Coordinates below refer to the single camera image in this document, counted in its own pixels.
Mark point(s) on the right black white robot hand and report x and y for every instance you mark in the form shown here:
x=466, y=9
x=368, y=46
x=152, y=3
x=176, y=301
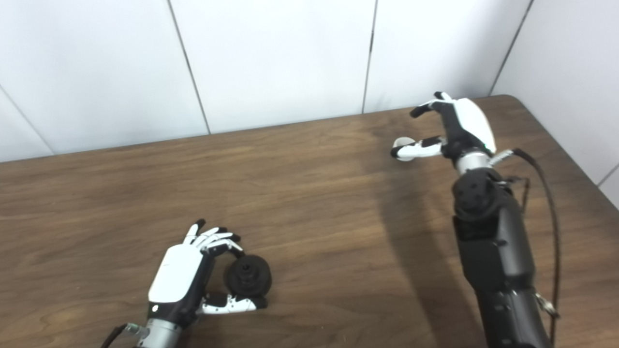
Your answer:
x=471, y=121

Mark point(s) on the round black plastic part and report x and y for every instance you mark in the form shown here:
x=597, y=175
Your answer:
x=249, y=276

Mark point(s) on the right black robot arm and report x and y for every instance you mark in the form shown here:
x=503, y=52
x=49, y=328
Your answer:
x=498, y=251

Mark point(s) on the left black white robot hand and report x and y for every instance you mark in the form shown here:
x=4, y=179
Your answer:
x=176, y=275

